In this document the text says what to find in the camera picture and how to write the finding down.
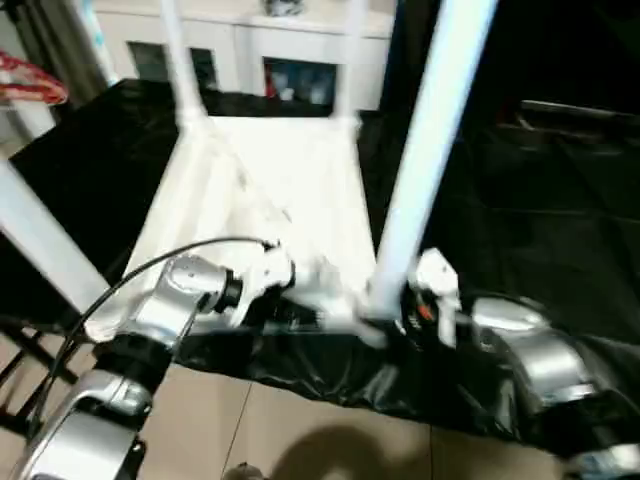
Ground white plastic table top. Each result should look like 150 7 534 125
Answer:
84 113 397 347

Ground white plastic table leg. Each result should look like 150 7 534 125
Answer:
372 0 499 322
332 0 369 127
159 0 209 127
0 159 114 315

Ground black plastic mat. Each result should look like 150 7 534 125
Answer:
0 79 640 459

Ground large black box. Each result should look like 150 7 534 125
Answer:
382 0 524 132

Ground black flat monitor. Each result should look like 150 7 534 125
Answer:
519 99 640 127

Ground white cabinet with glass doors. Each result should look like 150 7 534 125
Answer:
94 0 396 115

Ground black tangled bundle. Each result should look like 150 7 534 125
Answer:
262 0 302 16

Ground small white box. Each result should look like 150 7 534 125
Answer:
19 102 57 140

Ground grey curtain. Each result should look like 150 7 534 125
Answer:
29 0 112 107

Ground black folding table frame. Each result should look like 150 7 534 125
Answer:
0 314 96 432

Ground red wire hangers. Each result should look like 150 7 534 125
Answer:
0 49 70 107

